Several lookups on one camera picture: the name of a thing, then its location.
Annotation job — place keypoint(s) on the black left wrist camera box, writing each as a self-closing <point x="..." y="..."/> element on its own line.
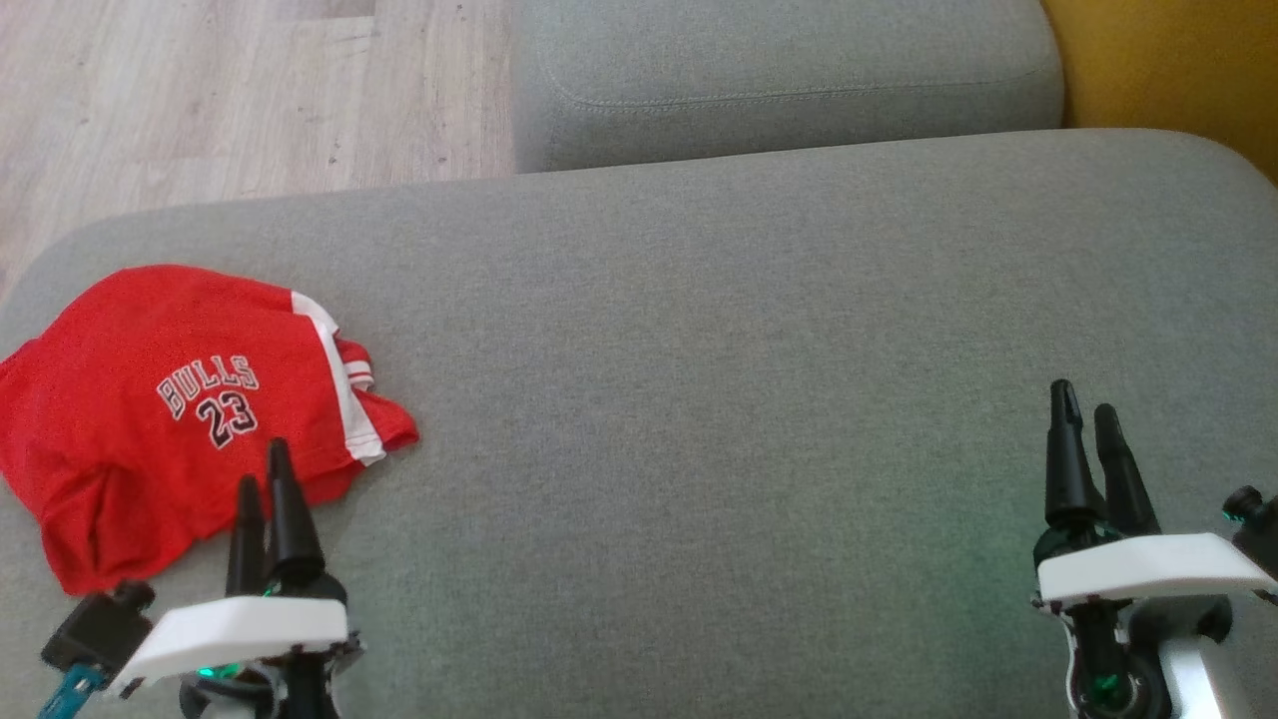
<point x="95" y="629"/>

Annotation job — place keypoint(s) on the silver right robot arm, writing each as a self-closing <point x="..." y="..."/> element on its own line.
<point x="1193" y="689"/>

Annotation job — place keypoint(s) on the small grey sofa seat cushion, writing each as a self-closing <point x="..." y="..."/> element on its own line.
<point x="779" y="60"/>

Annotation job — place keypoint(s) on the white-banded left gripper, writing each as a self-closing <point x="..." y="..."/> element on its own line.
<point x="240" y="629"/>

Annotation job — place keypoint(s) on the yellow sofa back cushion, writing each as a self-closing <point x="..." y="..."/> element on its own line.
<point x="1168" y="60"/>

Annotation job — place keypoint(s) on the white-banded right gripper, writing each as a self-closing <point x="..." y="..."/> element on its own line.
<point x="1148" y="569"/>

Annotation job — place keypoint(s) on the red Bulls 23 shorts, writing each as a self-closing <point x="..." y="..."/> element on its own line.
<point x="120" y="330"/>

